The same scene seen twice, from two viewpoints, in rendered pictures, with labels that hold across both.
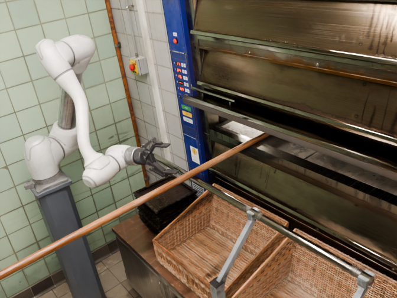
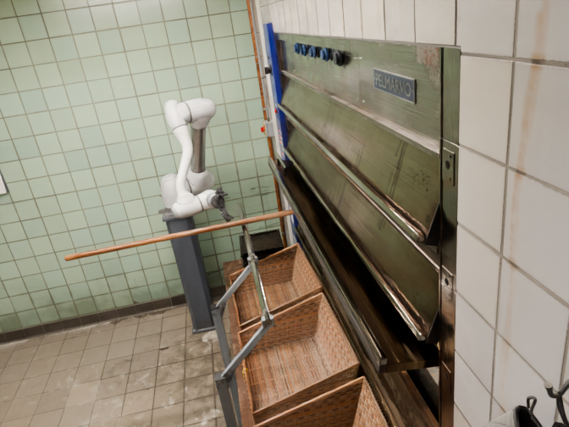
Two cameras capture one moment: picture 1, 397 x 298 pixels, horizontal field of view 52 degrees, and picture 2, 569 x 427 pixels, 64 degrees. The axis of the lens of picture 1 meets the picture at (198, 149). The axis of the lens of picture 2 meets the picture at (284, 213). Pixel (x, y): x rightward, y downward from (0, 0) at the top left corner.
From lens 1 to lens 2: 125 cm
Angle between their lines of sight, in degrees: 25
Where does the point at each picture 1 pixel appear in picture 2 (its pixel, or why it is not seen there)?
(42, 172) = (169, 202)
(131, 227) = (235, 266)
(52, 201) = (174, 227)
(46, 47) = (169, 106)
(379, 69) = not seen: hidden behind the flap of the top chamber
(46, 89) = not seen: hidden behind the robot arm
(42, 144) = (172, 180)
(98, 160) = (184, 197)
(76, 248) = (191, 271)
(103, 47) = (252, 109)
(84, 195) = (223, 233)
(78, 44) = (196, 106)
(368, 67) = not seen: hidden behind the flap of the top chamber
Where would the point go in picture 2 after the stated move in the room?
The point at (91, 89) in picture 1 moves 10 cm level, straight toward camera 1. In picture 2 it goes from (238, 144) to (234, 147)
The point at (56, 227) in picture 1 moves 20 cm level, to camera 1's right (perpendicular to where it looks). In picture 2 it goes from (176, 248) to (199, 251)
